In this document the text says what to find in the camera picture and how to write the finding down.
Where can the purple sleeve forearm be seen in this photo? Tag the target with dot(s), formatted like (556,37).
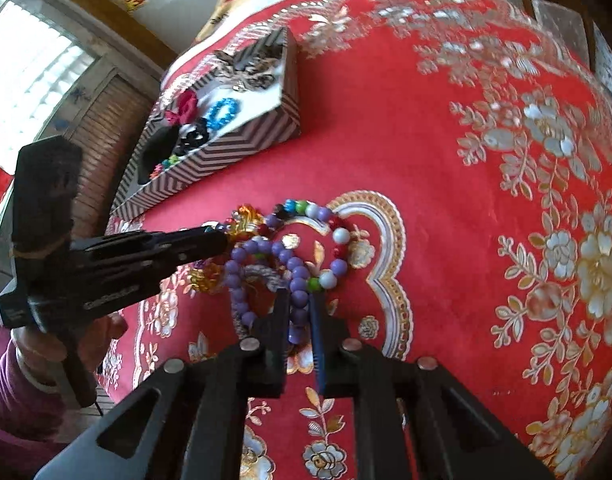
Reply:
(31,415)

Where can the red floral tablecloth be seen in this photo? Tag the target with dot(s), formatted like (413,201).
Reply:
(452,188)

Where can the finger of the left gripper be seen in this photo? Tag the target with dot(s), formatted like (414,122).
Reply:
(191,244)

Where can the window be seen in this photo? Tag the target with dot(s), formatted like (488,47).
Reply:
(39,64)

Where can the striped shallow box tray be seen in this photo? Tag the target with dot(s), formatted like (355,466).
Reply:
(230,126)

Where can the floral white bedding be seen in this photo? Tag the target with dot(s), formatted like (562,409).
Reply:
(603,54)

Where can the dark red bow hairclip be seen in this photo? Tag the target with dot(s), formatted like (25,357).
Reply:
(185,110)

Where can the spotted cream bow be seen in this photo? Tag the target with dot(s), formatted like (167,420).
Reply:
(253,73)

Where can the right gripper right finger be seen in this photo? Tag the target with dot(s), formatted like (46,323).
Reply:
(334,371)

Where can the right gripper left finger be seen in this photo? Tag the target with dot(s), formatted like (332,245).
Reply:
(268,374)

